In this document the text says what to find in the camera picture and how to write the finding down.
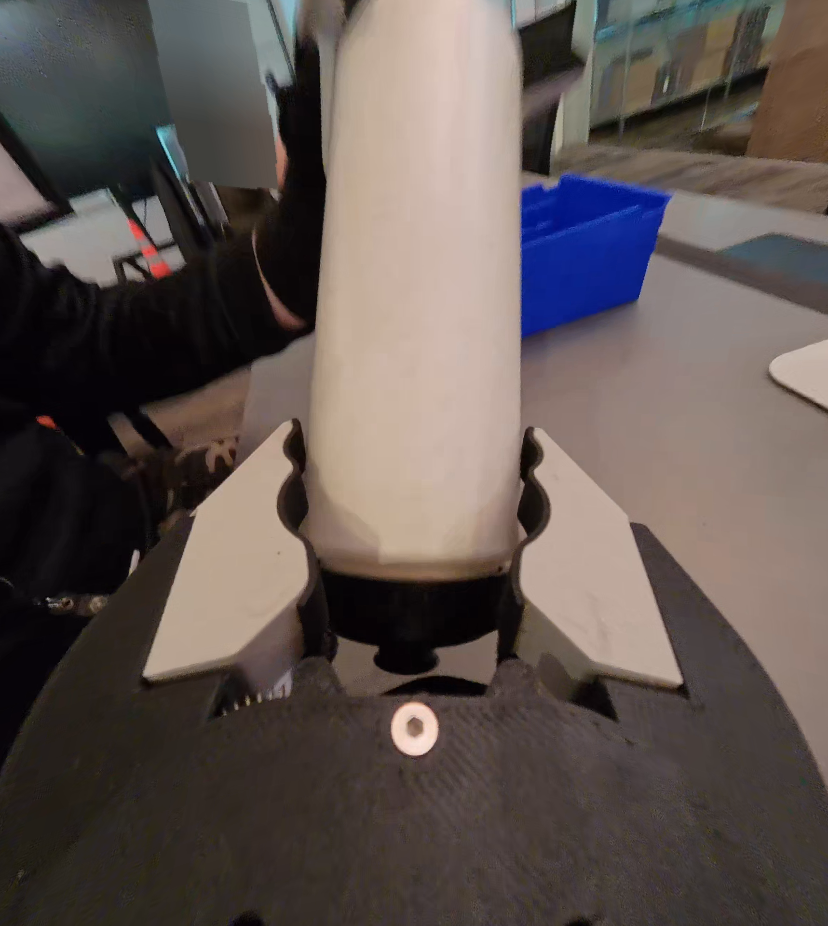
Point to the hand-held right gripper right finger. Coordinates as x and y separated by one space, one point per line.
595 593

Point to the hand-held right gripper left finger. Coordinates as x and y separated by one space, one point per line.
226 579

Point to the blue plastic bin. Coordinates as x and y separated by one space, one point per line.
588 253

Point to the white roll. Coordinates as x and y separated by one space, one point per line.
414 290

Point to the person's left forearm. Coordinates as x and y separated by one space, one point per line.
96 333

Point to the person's left hand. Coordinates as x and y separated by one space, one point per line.
298 174

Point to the person's camouflage pants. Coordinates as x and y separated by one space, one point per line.
190 478

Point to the orange traffic cone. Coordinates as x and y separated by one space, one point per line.
146 246

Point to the large black monitor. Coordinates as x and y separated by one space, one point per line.
67 87

